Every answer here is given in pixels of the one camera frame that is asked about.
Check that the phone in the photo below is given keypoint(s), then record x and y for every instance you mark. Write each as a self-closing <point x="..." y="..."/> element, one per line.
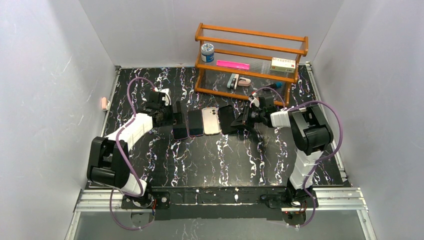
<point x="195" y="123"/>
<point x="179" y="131"/>

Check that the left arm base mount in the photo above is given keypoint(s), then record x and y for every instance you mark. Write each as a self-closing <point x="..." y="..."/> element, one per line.
<point x="143" y="210"/>

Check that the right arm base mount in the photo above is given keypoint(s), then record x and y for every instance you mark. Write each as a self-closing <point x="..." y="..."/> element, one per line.
<point x="293" y="203"/>

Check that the white red medicine box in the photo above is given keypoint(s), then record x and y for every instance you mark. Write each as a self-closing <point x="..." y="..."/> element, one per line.
<point x="283" y="65"/>

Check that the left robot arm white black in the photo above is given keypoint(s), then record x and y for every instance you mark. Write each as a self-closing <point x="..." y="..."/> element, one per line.
<point x="109" y="161"/>

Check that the grey stapler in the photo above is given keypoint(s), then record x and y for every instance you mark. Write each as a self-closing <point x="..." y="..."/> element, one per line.
<point x="233" y="81"/>

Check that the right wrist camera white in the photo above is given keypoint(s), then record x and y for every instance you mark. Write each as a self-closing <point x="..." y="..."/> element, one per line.
<point x="253" y="99"/>

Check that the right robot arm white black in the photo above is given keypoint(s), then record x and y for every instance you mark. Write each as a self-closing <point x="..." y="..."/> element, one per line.
<point x="310" y="131"/>

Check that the pink wall hook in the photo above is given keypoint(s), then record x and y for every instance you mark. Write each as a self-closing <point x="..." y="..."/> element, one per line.
<point x="105" y="104"/>

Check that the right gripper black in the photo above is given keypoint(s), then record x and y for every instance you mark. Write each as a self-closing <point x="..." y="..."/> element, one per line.
<point x="245" y="115"/>

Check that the orange wooden shelf rack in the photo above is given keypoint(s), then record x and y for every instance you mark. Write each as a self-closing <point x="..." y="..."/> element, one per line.
<point x="256" y="48"/>

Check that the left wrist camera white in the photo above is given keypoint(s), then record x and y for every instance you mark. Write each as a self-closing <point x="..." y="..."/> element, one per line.
<point x="166" y="97"/>

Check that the aluminium frame rail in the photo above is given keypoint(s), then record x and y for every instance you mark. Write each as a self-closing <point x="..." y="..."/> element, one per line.
<point x="328" y="199"/>

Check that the white blue jar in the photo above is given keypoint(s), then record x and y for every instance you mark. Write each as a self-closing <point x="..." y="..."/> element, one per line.
<point x="207" y="51"/>

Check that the beige phone case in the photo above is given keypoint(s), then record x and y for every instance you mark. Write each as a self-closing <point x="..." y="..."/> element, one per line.
<point x="211" y="125"/>

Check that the pink flat ruler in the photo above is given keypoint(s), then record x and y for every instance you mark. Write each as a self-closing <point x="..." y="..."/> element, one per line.
<point x="233" y="65"/>

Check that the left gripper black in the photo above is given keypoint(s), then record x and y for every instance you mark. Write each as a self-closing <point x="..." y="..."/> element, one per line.
<point x="168" y="116"/>

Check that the black phone case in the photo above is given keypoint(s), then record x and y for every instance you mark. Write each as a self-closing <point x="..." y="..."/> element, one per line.
<point x="226" y="117"/>

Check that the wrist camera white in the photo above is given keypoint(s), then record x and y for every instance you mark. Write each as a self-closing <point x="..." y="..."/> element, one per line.
<point x="166" y="97"/>
<point x="253" y="99"/>

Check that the pink tape dispenser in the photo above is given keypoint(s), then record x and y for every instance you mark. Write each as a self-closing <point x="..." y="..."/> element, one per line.
<point x="244" y="82"/>

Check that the black blue marker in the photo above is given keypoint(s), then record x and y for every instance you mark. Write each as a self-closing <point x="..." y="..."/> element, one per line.
<point x="276" y="85"/>

